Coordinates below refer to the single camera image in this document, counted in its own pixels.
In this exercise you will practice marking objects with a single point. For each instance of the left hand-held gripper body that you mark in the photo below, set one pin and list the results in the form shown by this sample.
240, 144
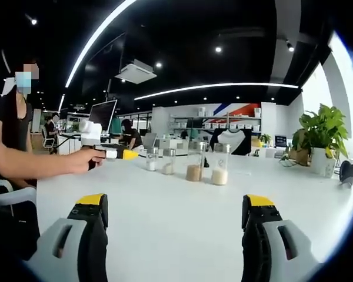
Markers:
90, 130

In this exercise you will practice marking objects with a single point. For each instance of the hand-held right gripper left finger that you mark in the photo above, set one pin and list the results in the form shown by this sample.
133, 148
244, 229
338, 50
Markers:
67, 243

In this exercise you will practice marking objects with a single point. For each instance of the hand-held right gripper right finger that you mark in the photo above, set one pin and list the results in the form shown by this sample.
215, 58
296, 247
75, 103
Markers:
282, 243

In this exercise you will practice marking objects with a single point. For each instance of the small seasoning bottle white contents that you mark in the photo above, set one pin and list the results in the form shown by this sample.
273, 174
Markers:
151, 161

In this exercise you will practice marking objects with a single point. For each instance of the small seasoning bottle beige contents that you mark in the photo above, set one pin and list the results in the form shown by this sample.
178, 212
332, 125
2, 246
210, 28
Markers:
168, 164

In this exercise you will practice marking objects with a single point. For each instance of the tall seasoning bottle brown contents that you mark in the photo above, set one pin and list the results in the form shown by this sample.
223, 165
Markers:
194, 170

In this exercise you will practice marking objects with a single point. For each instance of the tall seasoning bottle pale contents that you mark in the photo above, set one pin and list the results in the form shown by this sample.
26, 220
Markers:
220, 173

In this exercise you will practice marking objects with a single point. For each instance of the person's left hand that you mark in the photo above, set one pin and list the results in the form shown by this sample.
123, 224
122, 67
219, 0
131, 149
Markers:
83, 161

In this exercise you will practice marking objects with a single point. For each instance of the computer monitor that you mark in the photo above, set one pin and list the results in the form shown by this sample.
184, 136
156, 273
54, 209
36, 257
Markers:
103, 114

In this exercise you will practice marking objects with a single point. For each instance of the grey laptop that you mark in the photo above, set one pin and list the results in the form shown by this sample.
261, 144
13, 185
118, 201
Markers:
149, 140

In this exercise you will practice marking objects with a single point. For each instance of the office chair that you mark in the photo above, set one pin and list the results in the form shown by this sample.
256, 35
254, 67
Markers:
48, 139

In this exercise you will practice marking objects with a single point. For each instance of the white chair armrest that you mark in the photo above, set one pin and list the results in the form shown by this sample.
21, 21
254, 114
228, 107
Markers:
14, 194

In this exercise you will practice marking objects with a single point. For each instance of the ceiling air conditioner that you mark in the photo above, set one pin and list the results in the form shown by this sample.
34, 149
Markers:
136, 72

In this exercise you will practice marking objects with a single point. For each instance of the person's upper body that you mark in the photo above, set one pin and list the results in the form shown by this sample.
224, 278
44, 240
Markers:
13, 123

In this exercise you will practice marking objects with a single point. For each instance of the white storage shelf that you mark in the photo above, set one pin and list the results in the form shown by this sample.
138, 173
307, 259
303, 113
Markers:
203, 123

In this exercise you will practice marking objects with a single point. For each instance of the long curved ceiling light strip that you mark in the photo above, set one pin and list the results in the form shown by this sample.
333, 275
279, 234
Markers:
91, 44

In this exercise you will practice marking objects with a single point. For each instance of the black rounded object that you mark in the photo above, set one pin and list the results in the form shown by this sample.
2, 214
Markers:
348, 171

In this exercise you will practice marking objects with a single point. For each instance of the small dark screen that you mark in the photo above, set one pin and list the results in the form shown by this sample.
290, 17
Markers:
280, 141

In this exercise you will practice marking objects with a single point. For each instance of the small potted green plant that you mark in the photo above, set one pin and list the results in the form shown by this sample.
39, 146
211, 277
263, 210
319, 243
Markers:
264, 138

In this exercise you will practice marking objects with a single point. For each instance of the black and white shirt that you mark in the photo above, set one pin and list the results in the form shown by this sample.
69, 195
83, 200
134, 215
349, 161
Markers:
233, 141

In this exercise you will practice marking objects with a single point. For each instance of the straight ceiling light strip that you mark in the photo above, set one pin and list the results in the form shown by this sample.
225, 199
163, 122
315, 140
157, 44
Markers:
217, 87

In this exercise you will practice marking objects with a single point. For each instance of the large potted green plant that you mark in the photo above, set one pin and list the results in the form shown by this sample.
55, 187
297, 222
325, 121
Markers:
323, 132

